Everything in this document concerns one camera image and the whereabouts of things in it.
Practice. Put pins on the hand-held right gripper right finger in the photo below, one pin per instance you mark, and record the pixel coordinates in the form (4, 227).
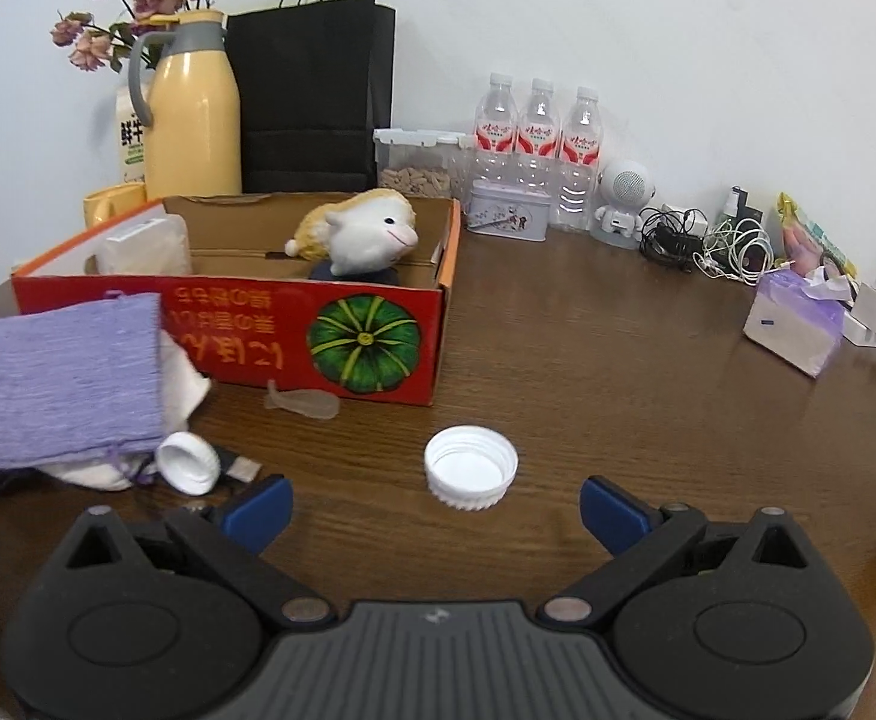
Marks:
(612, 514)

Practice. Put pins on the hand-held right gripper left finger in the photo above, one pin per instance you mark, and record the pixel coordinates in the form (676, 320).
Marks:
(262, 511)

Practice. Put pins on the small white cap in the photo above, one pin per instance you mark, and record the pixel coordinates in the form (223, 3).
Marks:
(187, 461)

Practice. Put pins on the large white bottle cap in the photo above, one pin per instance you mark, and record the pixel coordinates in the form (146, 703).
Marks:
(472, 465)

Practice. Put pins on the red cardboard box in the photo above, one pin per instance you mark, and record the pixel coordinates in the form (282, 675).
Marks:
(258, 345)

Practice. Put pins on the purple woven pouch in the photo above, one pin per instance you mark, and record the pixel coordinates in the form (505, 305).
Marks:
(55, 382)

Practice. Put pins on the navy zip pouch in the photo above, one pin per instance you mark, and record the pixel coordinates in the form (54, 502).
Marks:
(378, 275)

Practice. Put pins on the clear plastic box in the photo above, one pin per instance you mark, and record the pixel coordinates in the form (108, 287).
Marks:
(145, 247)

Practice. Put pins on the white and tan plush sheep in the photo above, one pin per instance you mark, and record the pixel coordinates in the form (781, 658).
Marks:
(367, 240)

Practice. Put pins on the translucent silicone piece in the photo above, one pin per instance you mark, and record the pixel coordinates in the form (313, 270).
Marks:
(303, 401)

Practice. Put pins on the purple tissue pack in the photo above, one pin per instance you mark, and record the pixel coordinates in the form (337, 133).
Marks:
(790, 319)

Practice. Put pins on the lavender tin box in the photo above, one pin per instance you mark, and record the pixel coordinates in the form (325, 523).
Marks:
(509, 210)

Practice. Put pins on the white robot speaker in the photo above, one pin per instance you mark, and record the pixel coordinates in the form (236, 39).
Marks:
(625, 191)

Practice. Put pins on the yellow mug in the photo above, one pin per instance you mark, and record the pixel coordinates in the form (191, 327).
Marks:
(112, 204)

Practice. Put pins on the colourful snack packet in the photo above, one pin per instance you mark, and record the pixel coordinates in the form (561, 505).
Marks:
(813, 236)

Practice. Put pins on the clear water bottle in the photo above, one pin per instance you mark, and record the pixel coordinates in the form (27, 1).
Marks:
(496, 131)
(580, 157)
(538, 135)

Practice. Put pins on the clear food container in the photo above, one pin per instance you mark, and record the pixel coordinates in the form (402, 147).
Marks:
(415, 180)

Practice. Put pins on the yellow thermos jug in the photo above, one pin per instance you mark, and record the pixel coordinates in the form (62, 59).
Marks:
(190, 127)

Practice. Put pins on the white milk carton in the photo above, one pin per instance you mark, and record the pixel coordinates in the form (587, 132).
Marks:
(132, 142)

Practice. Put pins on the black paper bag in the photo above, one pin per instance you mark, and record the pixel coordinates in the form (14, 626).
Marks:
(310, 90)

